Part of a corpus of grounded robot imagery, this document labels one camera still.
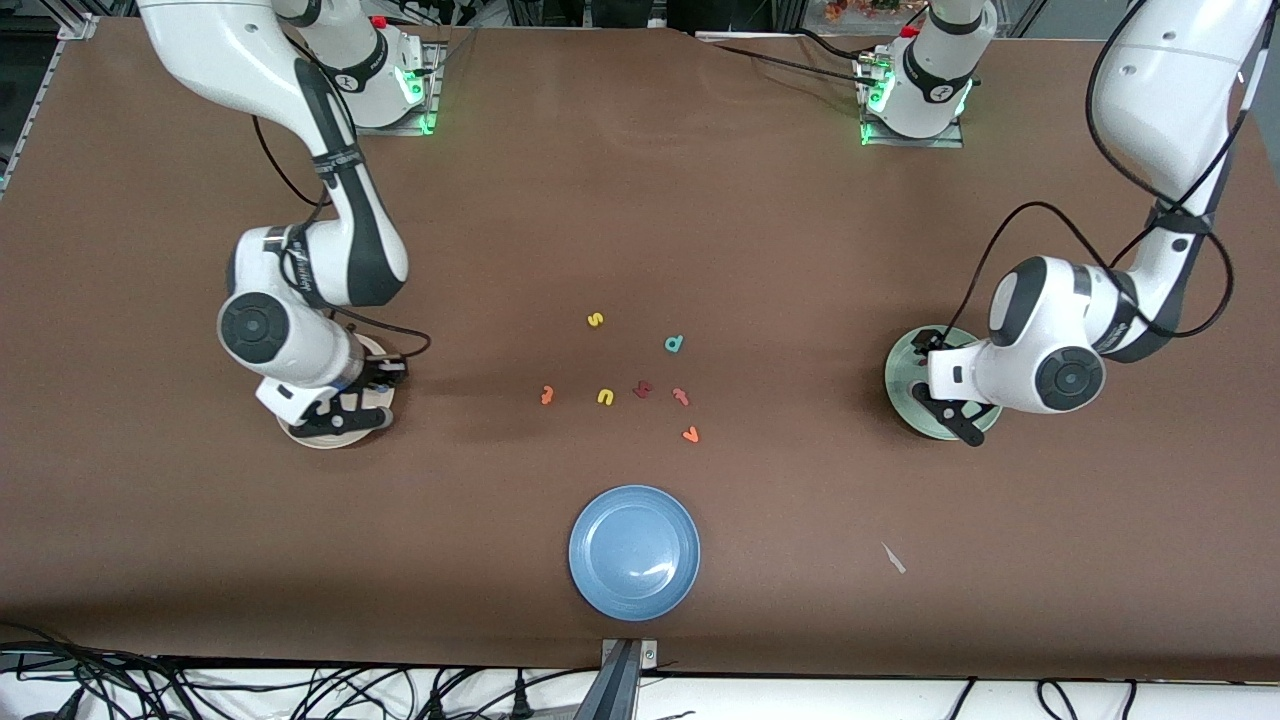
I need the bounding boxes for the tangled black cable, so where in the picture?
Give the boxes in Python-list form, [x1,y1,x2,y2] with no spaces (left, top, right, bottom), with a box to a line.
[0,620,421,720]

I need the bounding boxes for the green plate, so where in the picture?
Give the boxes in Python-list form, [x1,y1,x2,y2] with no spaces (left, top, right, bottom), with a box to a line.
[884,325,1004,442]

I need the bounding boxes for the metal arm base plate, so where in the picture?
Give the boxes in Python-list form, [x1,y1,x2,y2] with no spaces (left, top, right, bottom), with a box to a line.
[858,50,966,149]
[333,45,441,136]

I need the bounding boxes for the brown table cover sheet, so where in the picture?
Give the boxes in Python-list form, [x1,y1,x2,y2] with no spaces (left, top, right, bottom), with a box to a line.
[0,15,1280,683]

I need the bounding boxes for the black frame structure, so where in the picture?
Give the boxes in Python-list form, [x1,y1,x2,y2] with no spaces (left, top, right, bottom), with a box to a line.
[505,0,801,31]

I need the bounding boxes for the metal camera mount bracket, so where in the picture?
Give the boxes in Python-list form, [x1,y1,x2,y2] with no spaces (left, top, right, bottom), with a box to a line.
[572,638,659,720]

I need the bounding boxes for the black table cable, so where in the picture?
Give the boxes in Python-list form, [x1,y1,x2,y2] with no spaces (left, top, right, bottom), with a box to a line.
[700,30,883,86]

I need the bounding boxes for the orange artificial flowers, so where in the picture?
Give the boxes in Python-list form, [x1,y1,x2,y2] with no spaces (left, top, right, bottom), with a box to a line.
[825,0,926,23]

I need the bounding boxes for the beige brown plate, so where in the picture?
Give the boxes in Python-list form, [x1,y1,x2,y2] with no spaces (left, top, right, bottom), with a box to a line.
[277,335,397,450]

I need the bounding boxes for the blue plate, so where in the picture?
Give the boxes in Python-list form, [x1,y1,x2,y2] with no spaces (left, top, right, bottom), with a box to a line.
[568,485,701,622]

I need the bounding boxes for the aluminium frame profile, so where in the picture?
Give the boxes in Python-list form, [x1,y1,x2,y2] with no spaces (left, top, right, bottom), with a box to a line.
[0,0,101,201]

